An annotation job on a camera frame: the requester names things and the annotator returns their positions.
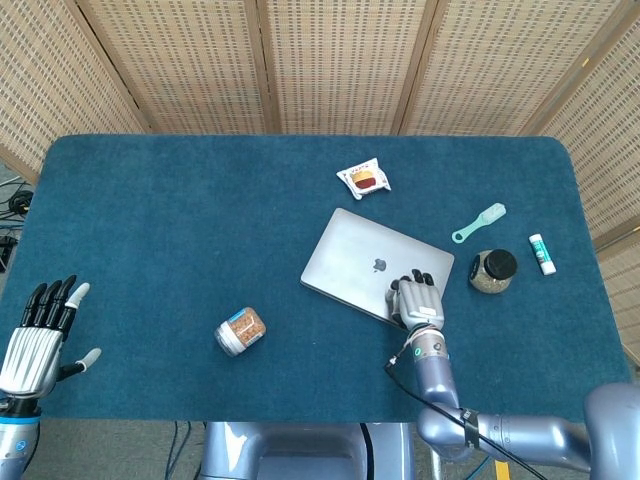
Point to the black floor power box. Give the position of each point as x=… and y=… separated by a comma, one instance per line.
x=7, y=250

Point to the white snack packet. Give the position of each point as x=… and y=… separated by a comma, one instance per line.
x=365, y=179

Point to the blue table cloth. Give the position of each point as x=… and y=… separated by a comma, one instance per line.
x=175, y=225

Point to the mint green brush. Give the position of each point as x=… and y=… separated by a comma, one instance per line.
x=482, y=220

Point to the glass grain jar black lid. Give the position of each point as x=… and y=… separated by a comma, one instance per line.
x=500, y=265

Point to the blue-grey robot torso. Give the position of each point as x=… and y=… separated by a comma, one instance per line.
x=300, y=450

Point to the woven wooden folding screen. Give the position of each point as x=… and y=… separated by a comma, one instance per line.
x=325, y=60

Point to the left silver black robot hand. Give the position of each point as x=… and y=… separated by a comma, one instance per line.
x=30, y=355

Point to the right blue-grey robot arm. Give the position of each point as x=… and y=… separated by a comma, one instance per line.
x=435, y=375

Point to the clear peanut jar white lid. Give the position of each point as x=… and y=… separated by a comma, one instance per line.
x=245, y=330

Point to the white table leg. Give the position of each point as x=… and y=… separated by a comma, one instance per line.
x=436, y=467

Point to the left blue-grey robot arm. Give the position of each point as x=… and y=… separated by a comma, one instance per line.
x=15, y=440

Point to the grey laptop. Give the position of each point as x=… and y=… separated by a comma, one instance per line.
x=350, y=255

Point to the white green glue stick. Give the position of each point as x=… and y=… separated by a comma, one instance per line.
x=542, y=254

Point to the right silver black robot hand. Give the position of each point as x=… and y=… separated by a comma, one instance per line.
x=420, y=302

